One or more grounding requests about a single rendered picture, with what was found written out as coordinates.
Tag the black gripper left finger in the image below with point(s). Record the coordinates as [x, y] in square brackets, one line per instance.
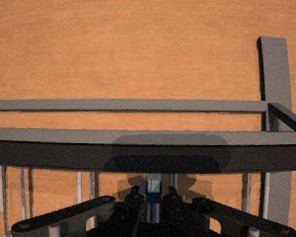
[118, 219]

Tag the grey cable plug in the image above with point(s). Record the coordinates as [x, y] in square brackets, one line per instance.
[153, 187]

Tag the blue patch cord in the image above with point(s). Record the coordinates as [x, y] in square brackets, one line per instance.
[153, 212]

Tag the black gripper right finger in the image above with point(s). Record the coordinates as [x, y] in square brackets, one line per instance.
[193, 219]

